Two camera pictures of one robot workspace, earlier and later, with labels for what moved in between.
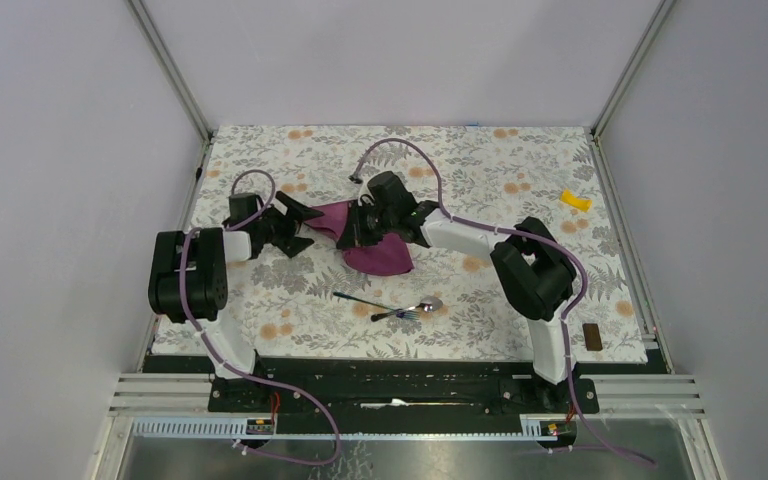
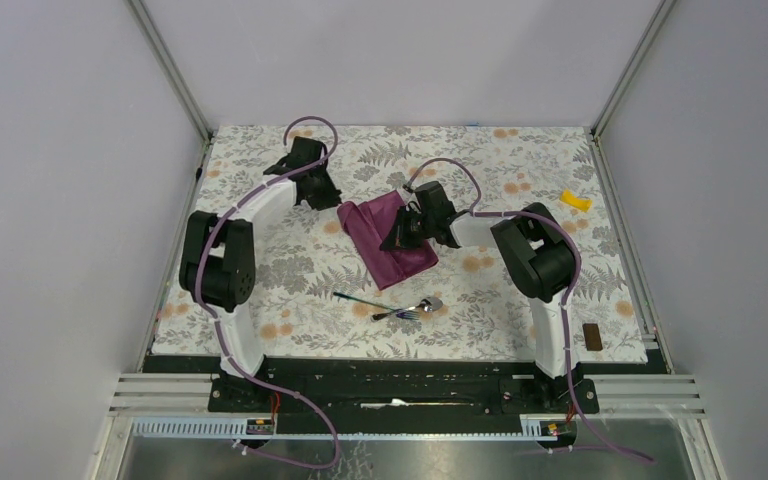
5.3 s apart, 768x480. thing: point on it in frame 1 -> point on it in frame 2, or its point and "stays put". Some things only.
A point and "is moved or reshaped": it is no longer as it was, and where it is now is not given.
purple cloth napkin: x=392 y=255 is moved or reshaped
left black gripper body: x=273 y=224 -> x=325 y=192
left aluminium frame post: x=158 y=47 stays put
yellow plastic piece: x=580 y=202 stays put
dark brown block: x=592 y=337 stays put
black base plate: x=398 y=396 stays put
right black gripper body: x=370 y=223 -> x=428 y=221
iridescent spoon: x=429 y=304 stays put
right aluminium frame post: x=631 y=66 stays put
